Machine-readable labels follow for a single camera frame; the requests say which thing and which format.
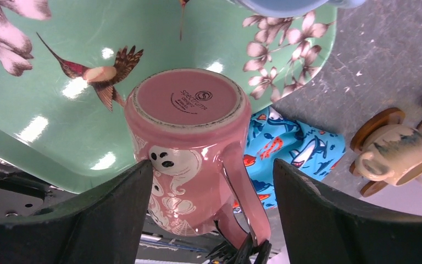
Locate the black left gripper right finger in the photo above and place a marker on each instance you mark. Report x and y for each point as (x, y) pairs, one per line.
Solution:
(324, 225)

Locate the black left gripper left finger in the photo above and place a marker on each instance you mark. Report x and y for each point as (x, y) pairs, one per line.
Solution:
(101, 225)

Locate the brown wooden coaster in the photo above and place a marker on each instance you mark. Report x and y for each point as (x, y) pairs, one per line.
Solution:
(388, 116)
(371, 187)

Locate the beige mug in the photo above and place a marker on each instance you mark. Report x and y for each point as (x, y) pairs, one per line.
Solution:
(392, 154)

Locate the pink mug maroon inside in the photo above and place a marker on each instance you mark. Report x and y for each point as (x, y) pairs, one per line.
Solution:
(192, 125)

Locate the blue shark print cloth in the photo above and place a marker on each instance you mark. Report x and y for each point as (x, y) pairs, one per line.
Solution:
(270, 136)

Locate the green floral tray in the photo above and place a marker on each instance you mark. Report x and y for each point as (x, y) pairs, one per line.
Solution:
(61, 62)

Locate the light blue mug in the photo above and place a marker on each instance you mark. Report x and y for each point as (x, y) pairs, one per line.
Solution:
(291, 8)

